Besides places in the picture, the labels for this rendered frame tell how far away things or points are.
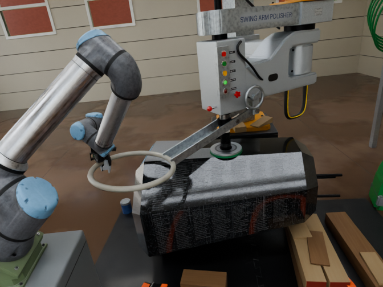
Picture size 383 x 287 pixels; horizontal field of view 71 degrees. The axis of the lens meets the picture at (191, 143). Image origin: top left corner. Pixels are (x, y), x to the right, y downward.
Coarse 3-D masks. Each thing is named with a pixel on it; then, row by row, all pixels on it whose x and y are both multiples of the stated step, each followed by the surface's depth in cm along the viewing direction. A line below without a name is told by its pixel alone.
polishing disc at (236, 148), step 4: (216, 144) 190; (220, 144) 190; (232, 144) 187; (236, 144) 187; (212, 148) 185; (216, 148) 184; (232, 148) 182; (236, 148) 181; (240, 148) 180; (212, 152) 180; (216, 152) 178; (220, 152) 178; (224, 152) 177; (228, 152) 176; (232, 152) 176; (236, 152) 175
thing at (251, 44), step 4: (248, 40) 225; (252, 40) 222; (256, 40) 217; (260, 40) 212; (248, 44) 218; (252, 44) 214; (256, 44) 210; (248, 48) 219; (252, 48) 215; (248, 52) 220; (252, 52) 216; (248, 56) 220
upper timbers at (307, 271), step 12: (312, 216) 208; (288, 228) 206; (312, 228) 196; (300, 240) 187; (324, 240) 185; (300, 252) 178; (300, 264) 170; (312, 264) 168; (336, 264) 166; (300, 276) 172; (312, 276) 160; (324, 276) 160; (336, 276) 159
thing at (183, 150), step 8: (232, 112) 183; (240, 112) 187; (248, 112) 176; (256, 112) 175; (216, 120) 179; (232, 120) 171; (240, 120) 174; (208, 128) 177; (224, 128) 170; (192, 136) 173; (200, 136) 176; (208, 136) 166; (216, 136) 169; (184, 144) 172; (192, 144) 172; (200, 144) 164; (168, 152) 168; (176, 152) 171; (184, 152) 160; (192, 152) 163; (176, 160) 159
